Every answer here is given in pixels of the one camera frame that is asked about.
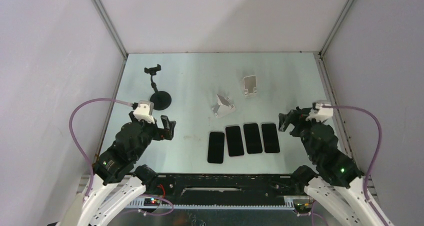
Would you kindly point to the white angled phone stand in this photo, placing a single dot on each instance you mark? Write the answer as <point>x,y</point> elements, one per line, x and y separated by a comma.
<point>223,106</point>

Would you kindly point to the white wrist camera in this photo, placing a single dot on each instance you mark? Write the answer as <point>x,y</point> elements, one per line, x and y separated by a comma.
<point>321,111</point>
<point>143,110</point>

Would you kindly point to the small phone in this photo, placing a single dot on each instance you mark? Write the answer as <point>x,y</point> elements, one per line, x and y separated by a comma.
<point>270,138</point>

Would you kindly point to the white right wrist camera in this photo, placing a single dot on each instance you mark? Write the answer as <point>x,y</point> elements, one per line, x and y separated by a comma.
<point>321,111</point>

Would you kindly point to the black phone stand round base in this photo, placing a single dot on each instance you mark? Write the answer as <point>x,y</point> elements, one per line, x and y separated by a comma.
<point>160,99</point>

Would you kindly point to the white phone stand behind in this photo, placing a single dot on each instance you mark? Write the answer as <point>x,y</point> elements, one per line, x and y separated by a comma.
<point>250,86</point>

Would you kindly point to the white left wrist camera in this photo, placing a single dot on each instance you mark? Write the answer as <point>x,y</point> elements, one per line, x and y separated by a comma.
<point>143,110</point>

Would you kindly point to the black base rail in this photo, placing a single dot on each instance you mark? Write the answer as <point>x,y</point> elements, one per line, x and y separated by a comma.
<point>228,190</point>

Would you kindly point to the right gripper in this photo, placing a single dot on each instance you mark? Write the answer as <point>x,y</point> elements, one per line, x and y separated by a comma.
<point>293,117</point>

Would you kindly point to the black smartphone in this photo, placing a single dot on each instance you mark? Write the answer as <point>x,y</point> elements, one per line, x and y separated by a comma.
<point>216,144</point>
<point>252,138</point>
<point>234,141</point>

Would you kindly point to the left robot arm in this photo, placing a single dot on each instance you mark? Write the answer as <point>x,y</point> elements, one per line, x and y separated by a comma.
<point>116,181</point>

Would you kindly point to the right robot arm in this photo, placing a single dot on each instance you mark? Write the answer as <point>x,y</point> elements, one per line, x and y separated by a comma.
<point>336,183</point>

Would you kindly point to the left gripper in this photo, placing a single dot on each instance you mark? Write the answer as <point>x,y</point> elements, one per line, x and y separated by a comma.
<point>169,127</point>

